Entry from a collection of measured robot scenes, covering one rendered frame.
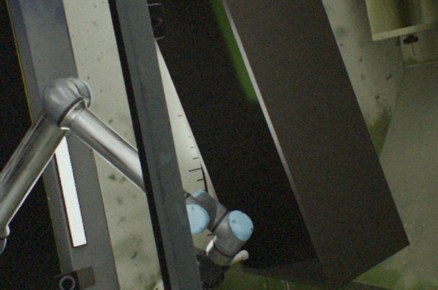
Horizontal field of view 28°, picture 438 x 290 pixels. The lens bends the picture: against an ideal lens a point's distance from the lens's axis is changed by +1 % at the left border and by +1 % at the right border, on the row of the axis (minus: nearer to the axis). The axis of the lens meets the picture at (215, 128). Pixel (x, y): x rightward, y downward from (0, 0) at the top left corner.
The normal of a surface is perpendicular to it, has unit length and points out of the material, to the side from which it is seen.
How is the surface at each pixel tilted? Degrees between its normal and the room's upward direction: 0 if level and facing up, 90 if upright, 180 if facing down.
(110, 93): 90
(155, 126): 90
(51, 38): 90
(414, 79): 57
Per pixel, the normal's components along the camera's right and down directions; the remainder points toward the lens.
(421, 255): -0.84, -0.37
